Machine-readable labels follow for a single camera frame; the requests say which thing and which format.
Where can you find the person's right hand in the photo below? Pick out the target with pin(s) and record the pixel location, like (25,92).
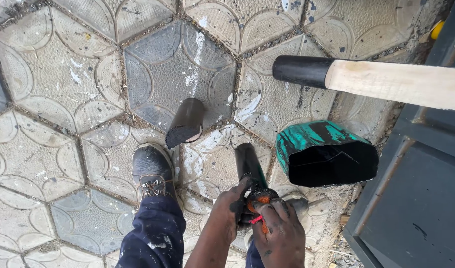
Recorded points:
(283,238)

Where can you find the person's left hand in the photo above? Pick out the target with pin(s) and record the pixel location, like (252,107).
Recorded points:
(223,208)

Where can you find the person's right fingers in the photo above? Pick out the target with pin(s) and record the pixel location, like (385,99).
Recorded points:
(274,209)

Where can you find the orange paint-stained sponge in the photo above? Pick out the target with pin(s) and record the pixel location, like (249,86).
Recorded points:
(264,195)

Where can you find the long black painted tube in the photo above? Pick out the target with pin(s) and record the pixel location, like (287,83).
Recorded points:
(249,163)

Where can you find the person's right black boot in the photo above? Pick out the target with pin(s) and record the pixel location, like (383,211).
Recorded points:
(299,204)

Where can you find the person's black boot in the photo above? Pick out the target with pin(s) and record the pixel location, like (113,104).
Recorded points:
(151,167)
(299,204)

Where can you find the green and black metal container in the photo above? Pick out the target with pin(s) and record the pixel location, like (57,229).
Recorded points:
(309,141)

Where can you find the short black painted tube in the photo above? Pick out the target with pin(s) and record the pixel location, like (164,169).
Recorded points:
(186,123)

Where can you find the navy blue trousers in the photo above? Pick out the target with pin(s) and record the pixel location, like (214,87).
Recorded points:
(153,238)

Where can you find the person's left black boot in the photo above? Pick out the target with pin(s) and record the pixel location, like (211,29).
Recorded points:
(151,167)

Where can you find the dark grey metal door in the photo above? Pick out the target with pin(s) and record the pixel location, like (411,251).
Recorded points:
(417,193)

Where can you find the small yellow object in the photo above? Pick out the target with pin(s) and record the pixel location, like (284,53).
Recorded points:
(437,30)

